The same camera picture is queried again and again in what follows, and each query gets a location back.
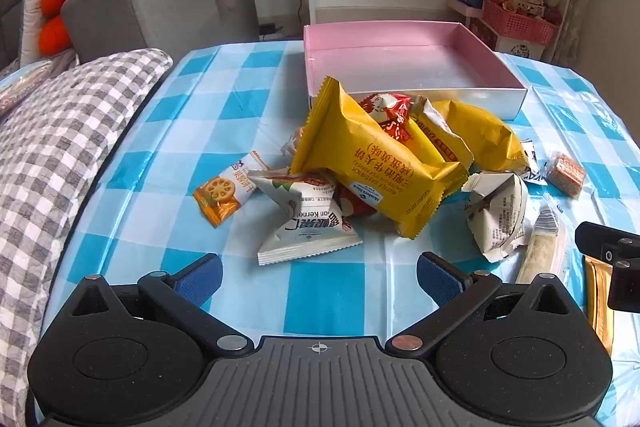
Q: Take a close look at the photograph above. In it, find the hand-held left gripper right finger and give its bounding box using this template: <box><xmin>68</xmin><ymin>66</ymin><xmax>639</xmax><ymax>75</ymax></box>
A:
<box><xmin>384</xmin><ymin>252</ymin><xmax>572</xmax><ymax>359</ymax></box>

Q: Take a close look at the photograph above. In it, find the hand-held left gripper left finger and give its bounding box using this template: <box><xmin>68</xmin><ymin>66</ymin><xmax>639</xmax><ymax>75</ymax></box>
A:
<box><xmin>65</xmin><ymin>253</ymin><xmax>256</xmax><ymax>360</ymax></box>

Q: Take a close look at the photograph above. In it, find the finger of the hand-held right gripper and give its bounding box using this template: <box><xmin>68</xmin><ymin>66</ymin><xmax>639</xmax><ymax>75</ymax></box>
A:
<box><xmin>575</xmin><ymin>222</ymin><xmax>640</xmax><ymax>313</ymax></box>

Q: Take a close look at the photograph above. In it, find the gold stick packet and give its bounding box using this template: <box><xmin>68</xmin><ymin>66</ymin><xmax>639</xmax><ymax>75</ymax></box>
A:
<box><xmin>582</xmin><ymin>254</ymin><xmax>616</xmax><ymax>355</ymax></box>

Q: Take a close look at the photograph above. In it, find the clear long bar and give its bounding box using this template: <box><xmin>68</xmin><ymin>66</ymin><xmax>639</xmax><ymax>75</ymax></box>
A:
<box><xmin>515</xmin><ymin>202</ymin><xmax>568</xmax><ymax>285</ymax></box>

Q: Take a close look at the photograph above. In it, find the white grey snack packet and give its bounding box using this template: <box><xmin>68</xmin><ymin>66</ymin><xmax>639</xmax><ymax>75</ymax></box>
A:
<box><xmin>461</xmin><ymin>172</ymin><xmax>529</xmax><ymax>264</ymax></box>

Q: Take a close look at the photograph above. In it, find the small orange lotus packet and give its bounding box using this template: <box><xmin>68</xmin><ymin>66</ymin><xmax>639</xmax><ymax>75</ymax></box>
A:
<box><xmin>192</xmin><ymin>159</ymin><xmax>271</xmax><ymax>229</ymax></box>

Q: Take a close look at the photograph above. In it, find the white nut snack packet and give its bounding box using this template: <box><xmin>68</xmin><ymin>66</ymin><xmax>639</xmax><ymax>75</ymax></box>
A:
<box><xmin>247</xmin><ymin>171</ymin><xmax>362</xmax><ymax>266</ymax></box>

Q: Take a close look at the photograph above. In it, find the large yellow snack packet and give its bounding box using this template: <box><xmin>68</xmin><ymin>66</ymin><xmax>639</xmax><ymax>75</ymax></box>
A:
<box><xmin>289</xmin><ymin>77</ymin><xmax>470</xmax><ymax>240</ymax></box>

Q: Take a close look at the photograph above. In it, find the plain yellow snack packet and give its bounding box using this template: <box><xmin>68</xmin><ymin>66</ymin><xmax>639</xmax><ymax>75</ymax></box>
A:
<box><xmin>430</xmin><ymin>99</ymin><xmax>531</xmax><ymax>172</ymax></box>

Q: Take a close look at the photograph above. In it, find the red snack packet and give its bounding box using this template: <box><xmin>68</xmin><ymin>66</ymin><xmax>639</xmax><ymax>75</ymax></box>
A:
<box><xmin>360</xmin><ymin>92</ymin><xmax>426</xmax><ymax>145</ymax></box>

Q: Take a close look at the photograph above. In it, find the pink cardboard box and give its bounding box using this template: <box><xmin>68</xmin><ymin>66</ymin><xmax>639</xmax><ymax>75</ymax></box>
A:
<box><xmin>302</xmin><ymin>21</ymin><xmax>530</xmax><ymax>122</ymax></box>

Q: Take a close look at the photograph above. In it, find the clear wrapped orange cracker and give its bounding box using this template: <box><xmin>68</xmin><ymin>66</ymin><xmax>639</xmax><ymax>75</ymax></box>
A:
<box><xmin>544</xmin><ymin>152</ymin><xmax>586</xmax><ymax>200</ymax></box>

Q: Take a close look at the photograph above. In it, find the small blue white packet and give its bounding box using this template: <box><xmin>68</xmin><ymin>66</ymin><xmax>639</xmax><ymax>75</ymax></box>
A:
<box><xmin>520</xmin><ymin>139</ymin><xmax>551</xmax><ymax>185</ymax></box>

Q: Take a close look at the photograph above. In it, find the shiny gold snack packet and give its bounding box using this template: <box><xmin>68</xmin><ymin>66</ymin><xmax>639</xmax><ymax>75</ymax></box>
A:
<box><xmin>412</xmin><ymin>97</ymin><xmax>473</xmax><ymax>168</ymax></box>

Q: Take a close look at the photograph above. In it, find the blue checkered tablecloth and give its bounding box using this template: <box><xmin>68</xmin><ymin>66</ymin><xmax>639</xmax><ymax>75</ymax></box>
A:
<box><xmin>50</xmin><ymin>38</ymin><xmax>640</xmax><ymax>427</ymax></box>

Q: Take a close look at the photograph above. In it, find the grey checkered cushion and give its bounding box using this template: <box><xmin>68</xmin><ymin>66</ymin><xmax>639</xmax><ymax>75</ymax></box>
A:
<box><xmin>0</xmin><ymin>48</ymin><xmax>174</xmax><ymax>408</ymax></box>

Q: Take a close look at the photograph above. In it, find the pink plastic basket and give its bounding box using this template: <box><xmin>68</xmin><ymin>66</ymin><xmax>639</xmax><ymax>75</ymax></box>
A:
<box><xmin>481</xmin><ymin>0</ymin><xmax>560</xmax><ymax>46</ymax></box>

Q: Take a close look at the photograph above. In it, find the patterned plastic bag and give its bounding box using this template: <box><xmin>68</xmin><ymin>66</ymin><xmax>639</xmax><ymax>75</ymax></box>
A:
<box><xmin>0</xmin><ymin>59</ymin><xmax>55</xmax><ymax>120</ymax></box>

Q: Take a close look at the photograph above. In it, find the orange plush toy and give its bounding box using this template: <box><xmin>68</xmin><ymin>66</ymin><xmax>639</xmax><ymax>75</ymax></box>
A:
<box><xmin>39</xmin><ymin>0</ymin><xmax>73</xmax><ymax>56</ymax></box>

